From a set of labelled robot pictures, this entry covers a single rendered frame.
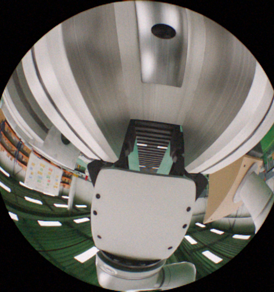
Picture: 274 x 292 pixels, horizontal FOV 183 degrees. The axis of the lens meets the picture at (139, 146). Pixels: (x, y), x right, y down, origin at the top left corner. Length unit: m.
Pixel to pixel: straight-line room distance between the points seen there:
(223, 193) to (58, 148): 0.46
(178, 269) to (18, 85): 0.32
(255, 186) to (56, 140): 0.53
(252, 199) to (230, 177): 0.16
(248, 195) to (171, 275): 0.34
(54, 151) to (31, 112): 0.08
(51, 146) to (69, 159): 0.05
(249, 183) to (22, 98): 0.56
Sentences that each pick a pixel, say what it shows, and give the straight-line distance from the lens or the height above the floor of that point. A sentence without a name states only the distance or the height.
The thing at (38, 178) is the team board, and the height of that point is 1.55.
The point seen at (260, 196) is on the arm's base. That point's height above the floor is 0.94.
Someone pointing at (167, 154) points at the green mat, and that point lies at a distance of 0.25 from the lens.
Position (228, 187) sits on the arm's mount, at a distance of 0.37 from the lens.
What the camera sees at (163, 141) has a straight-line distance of 0.15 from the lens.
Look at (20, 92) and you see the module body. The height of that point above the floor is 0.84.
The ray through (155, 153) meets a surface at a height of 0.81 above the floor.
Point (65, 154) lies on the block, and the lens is 0.18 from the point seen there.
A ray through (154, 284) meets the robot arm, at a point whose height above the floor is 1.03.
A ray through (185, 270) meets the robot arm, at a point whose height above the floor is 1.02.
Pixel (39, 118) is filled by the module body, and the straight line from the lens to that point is 0.16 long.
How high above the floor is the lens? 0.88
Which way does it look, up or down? 27 degrees down
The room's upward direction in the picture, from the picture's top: 169 degrees counter-clockwise
